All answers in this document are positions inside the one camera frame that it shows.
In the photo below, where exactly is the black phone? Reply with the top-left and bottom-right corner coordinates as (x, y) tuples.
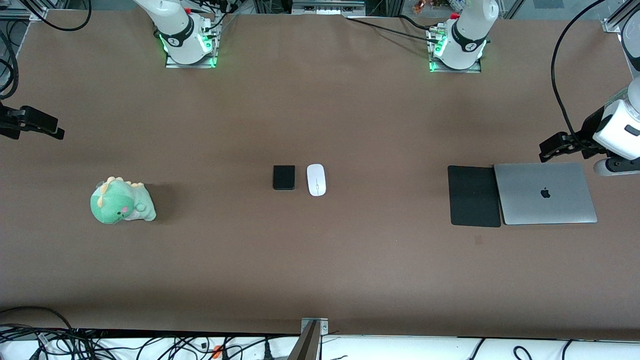
(272, 165), (296, 191)

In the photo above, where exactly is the white computer mouse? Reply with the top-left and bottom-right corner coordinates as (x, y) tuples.
(306, 163), (327, 197)

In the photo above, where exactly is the black mouse pad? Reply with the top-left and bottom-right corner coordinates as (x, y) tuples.
(447, 165), (502, 228)

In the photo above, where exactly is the silver laptop with apple logo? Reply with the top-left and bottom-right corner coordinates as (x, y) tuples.
(493, 162), (599, 226)

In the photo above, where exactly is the green dinosaur plush toy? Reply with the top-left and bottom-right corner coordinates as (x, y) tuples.
(90, 176), (157, 225)

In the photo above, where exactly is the white lower board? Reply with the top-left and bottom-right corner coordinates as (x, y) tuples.
(0, 331), (640, 360)

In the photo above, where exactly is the grey power strip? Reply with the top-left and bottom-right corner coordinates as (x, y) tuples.
(291, 0), (367, 15)

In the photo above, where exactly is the black ribbed right arm cable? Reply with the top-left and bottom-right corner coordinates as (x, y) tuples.
(0, 27), (20, 101)

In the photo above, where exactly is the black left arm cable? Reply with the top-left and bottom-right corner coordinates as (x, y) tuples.
(550, 0), (609, 146)

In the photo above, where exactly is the aluminium frame corner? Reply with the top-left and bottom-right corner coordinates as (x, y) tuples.
(0, 0), (49, 22)
(602, 0), (640, 34)

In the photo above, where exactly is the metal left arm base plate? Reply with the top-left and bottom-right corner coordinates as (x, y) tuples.
(428, 56), (482, 74)

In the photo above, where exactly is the black looped cable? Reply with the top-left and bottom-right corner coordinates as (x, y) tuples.
(29, 0), (93, 32)

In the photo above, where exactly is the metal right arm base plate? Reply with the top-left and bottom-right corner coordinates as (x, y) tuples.
(165, 50), (217, 70)

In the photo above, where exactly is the black arched cable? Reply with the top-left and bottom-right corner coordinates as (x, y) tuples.
(0, 305), (77, 335)

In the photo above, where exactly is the long black base cable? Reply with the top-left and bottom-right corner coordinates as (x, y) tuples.
(344, 16), (442, 45)

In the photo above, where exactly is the black tangled cable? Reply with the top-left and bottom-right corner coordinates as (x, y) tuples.
(0, 325), (281, 360)

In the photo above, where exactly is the aluminium centre bracket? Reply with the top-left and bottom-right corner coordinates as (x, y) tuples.
(287, 317), (330, 360)

